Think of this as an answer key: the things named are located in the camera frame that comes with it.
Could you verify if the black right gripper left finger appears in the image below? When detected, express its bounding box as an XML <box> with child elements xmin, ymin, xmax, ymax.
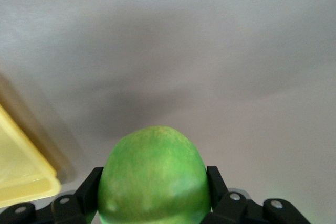
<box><xmin>0</xmin><ymin>166</ymin><xmax>104</xmax><ymax>224</ymax></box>

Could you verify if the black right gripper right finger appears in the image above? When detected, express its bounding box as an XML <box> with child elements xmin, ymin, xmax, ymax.
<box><xmin>201</xmin><ymin>165</ymin><xmax>314</xmax><ymax>224</ymax></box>

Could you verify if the green apple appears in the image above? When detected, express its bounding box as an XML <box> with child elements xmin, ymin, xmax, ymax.
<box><xmin>97</xmin><ymin>125</ymin><xmax>212</xmax><ymax>224</ymax></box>

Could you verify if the yellow plastic tray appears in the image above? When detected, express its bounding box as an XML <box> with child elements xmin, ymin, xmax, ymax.
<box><xmin>0</xmin><ymin>103</ymin><xmax>62</xmax><ymax>209</ymax></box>

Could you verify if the brown table mat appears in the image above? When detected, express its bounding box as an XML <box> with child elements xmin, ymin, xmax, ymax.
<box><xmin>0</xmin><ymin>0</ymin><xmax>336</xmax><ymax>224</ymax></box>

